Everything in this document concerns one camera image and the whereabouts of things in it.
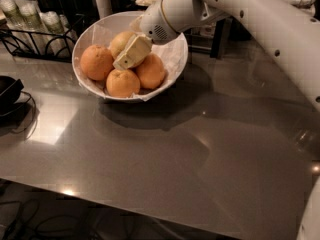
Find stacked cups sleeve left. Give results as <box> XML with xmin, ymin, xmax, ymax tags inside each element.
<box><xmin>0</xmin><ymin>0</ymin><xmax>34</xmax><ymax>52</ymax></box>

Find black tray with wire stand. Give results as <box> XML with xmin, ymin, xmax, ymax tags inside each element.
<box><xmin>0</xmin><ymin>76</ymin><xmax>37</xmax><ymax>139</ymax></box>

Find black wire cup rack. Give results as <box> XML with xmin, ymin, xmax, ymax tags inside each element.
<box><xmin>0</xmin><ymin>14</ymin><xmax>84</xmax><ymax>62</ymax></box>

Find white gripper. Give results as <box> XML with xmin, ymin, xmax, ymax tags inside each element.
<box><xmin>112</xmin><ymin>0</ymin><xmax>231</xmax><ymax>71</ymax></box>

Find white bowl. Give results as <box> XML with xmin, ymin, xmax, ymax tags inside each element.
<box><xmin>71</xmin><ymin>10</ymin><xmax>189</xmax><ymax>104</ymax></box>

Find black condiment shelf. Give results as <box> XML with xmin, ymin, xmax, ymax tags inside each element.
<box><xmin>128</xmin><ymin>0</ymin><xmax>234</xmax><ymax>60</ymax></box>

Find stacked cups sleeve middle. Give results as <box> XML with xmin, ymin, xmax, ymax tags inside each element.
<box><xmin>20</xmin><ymin>3</ymin><xmax>48</xmax><ymax>55</ymax></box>

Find white paper bowl liner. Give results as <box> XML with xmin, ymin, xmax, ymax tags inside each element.
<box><xmin>75</xmin><ymin>18</ymin><xmax>188</xmax><ymax>102</ymax></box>

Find black floor cables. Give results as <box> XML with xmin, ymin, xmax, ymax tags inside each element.
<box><xmin>0</xmin><ymin>197</ymin><xmax>141</xmax><ymax>240</ymax></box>

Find left orange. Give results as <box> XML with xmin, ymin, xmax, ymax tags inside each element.
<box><xmin>80</xmin><ymin>45</ymin><xmax>113</xmax><ymax>81</ymax></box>

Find front orange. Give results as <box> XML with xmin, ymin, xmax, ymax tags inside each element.
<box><xmin>106</xmin><ymin>69</ymin><xmax>140</xmax><ymax>98</ymax></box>

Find right orange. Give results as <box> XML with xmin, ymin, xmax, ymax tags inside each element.
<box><xmin>136</xmin><ymin>53</ymin><xmax>166</xmax><ymax>90</ymax></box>

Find stacked cups sleeve right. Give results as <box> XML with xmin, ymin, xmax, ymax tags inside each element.
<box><xmin>40</xmin><ymin>11</ymin><xmax>70</xmax><ymax>58</ymax></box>

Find stacked cups sleeve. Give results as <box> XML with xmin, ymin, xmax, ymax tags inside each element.
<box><xmin>40</xmin><ymin>11</ymin><xmax>70</xmax><ymax>58</ymax></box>
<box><xmin>20</xmin><ymin>3</ymin><xmax>48</xmax><ymax>55</ymax></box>
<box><xmin>0</xmin><ymin>0</ymin><xmax>34</xmax><ymax>52</ymax></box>

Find yellowish top orange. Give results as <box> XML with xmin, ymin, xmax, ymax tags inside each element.
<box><xmin>109</xmin><ymin>31</ymin><xmax>144</xmax><ymax>69</ymax></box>

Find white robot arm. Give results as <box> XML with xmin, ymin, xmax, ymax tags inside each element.
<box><xmin>114</xmin><ymin>0</ymin><xmax>320</xmax><ymax>111</ymax></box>

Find white paper cup stack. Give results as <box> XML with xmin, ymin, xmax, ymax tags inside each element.
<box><xmin>92</xmin><ymin>0</ymin><xmax>114</xmax><ymax>20</ymax></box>

